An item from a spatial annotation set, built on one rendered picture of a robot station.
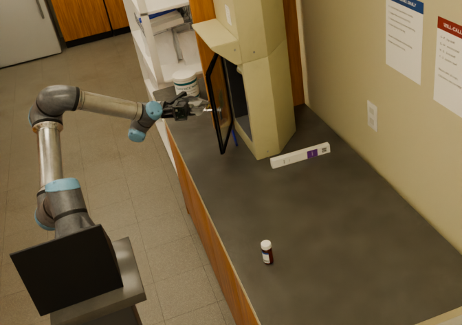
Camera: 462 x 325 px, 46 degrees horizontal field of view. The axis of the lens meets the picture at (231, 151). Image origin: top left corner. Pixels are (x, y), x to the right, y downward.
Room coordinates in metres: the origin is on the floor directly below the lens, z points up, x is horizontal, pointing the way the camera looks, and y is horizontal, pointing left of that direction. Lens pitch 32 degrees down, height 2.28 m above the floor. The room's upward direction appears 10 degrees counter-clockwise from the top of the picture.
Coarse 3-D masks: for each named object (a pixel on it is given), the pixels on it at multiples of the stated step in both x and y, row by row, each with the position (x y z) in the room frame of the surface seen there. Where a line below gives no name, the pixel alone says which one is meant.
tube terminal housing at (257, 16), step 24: (216, 0) 2.26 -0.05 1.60; (240, 0) 2.01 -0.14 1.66; (264, 0) 2.05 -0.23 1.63; (240, 24) 2.01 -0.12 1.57; (264, 24) 2.03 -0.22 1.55; (240, 48) 2.00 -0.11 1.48; (264, 48) 2.02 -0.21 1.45; (264, 72) 2.02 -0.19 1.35; (288, 72) 2.18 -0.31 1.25; (264, 96) 2.02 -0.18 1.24; (288, 96) 2.15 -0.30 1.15; (264, 120) 2.01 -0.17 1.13; (288, 120) 2.13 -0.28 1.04; (264, 144) 2.01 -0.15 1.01
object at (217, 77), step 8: (216, 64) 2.18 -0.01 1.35; (216, 72) 2.16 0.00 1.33; (216, 80) 2.13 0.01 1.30; (224, 80) 2.27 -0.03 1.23; (208, 88) 2.01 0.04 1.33; (216, 88) 2.11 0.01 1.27; (224, 88) 2.25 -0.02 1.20; (216, 96) 2.08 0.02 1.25; (224, 96) 2.22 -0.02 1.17; (216, 104) 2.06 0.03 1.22; (224, 104) 2.20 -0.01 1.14; (224, 112) 2.17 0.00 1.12; (224, 120) 2.15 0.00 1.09; (216, 128) 2.01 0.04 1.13; (224, 128) 2.12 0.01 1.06; (224, 136) 2.10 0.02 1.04
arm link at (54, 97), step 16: (48, 96) 1.90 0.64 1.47; (64, 96) 1.89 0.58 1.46; (80, 96) 1.91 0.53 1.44; (96, 96) 1.95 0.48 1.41; (48, 112) 1.89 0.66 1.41; (96, 112) 1.94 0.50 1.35; (112, 112) 1.95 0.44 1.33; (128, 112) 1.96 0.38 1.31; (144, 112) 1.99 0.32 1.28; (160, 112) 2.00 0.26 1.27
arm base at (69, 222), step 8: (80, 208) 1.51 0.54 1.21; (56, 216) 1.48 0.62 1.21; (64, 216) 1.47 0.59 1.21; (72, 216) 1.47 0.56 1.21; (80, 216) 1.48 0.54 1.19; (88, 216) 1.50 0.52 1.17; (56, 224) 1.47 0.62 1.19; (64, 224) 1.45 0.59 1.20; (72, 224) 1.44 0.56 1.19; (80, 224) 1.45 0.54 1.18; (88, 224) 1.46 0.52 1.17; (56, 232) 1.45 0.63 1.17; (64, 232) 1.42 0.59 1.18; (72, 232) 1.41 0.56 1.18
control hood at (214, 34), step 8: (192, 24) 2.29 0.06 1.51; (200, 24) 2.27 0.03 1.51; (208, 24) 2.25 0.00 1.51; (216, 24) 2.23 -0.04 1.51; (200, 32) 2.17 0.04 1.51; (208, 32) 2.15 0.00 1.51; (216, 32) 2.13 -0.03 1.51; (224, 32) 2.12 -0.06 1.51; (208, 40) 2.06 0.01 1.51; (216, 40) 2.05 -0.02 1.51; (224, 40) 2.03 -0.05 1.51; (232, 40) 2.02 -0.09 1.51; (216, 48) 1.98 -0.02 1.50; (224, 48) 1.99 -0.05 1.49; (232, 48) 2.00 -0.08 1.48; (224, 56) 1.99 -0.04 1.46; (232, 56) 1.99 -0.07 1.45; (240, 56) 2.00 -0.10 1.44
